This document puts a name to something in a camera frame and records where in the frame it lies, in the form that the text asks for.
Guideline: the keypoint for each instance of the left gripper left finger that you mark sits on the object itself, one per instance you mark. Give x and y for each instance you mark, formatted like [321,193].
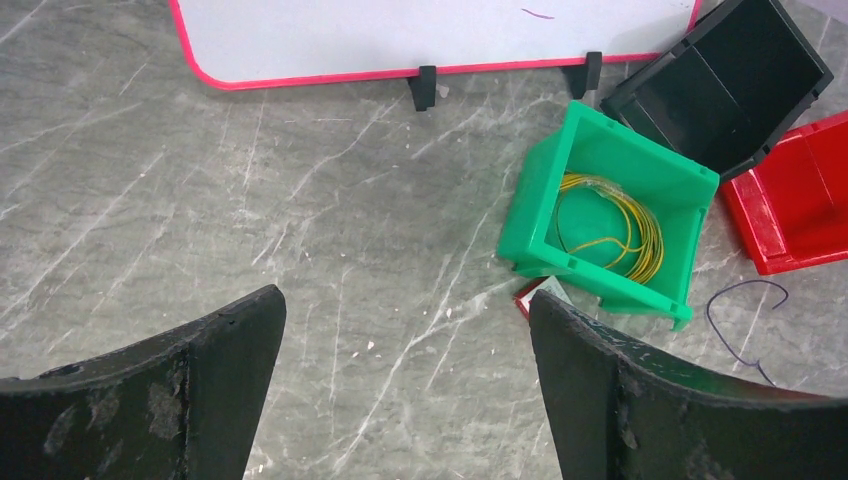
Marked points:
[183,404]

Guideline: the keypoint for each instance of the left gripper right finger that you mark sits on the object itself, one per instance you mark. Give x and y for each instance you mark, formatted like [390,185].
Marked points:
[619,408]

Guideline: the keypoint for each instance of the green plastic bin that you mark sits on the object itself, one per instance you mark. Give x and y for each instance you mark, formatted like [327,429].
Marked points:
[611,212]

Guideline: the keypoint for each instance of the red plastic bin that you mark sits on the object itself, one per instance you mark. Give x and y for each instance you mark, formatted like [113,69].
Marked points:
[790,211]

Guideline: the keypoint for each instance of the whiteboard black foot right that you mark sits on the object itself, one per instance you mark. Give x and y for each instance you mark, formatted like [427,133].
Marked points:
[585,77]

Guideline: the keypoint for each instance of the whiteboard black foot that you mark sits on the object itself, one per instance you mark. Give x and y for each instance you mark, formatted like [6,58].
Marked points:
[423,87]
[585,77]

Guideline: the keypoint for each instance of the black plastic bin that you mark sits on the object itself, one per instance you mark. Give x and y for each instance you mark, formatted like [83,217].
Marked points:
[725,94]

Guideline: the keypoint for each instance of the pink framed whiteboard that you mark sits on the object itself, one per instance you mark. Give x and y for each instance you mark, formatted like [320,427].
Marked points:
[241,45]

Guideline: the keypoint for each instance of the whiteboard black foot left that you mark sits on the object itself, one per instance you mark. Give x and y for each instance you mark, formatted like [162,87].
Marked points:
[423,87]

